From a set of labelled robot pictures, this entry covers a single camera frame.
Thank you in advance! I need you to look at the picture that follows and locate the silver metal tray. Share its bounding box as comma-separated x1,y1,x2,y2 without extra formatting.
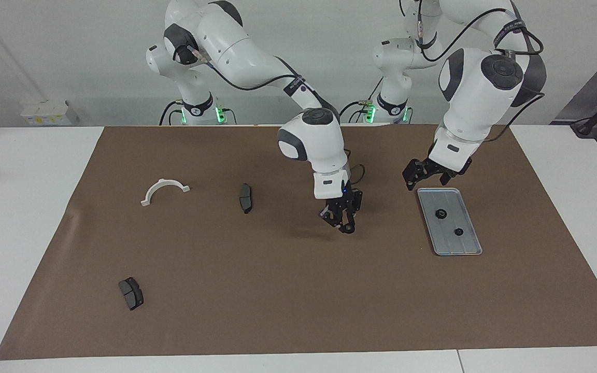
417,188,484,256

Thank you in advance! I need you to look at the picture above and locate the slim dark brake pad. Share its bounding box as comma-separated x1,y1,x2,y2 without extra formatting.
238,183,253,214

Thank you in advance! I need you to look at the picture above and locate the brown paper table mat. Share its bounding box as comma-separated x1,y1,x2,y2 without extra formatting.
0,123,597,361

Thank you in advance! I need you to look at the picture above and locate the split-face dark brake pad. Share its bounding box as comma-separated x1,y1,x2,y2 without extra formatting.
118,277,145,311

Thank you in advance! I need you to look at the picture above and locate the black left base cable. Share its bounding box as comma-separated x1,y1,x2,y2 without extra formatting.
335,78,385,124

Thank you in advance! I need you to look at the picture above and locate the black base cable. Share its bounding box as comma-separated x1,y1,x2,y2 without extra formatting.
160,98,182,126
335,78,385,124

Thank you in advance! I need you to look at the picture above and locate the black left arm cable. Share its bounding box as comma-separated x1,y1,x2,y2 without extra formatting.
413,0,546,141

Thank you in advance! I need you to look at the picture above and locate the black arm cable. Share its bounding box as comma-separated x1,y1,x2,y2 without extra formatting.
413,0,546,141
173,31,366,184

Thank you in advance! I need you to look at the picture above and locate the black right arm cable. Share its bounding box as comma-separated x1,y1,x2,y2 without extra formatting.
173,31,366,184

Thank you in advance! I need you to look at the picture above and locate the white curved plastic bracket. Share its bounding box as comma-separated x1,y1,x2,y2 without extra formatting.
140,178,191,207

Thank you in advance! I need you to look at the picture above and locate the black right base cable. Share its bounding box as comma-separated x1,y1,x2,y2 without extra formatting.
160,98,182,126

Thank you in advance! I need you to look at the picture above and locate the white wall socket box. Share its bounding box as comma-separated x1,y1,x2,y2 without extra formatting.
20,100,79,126

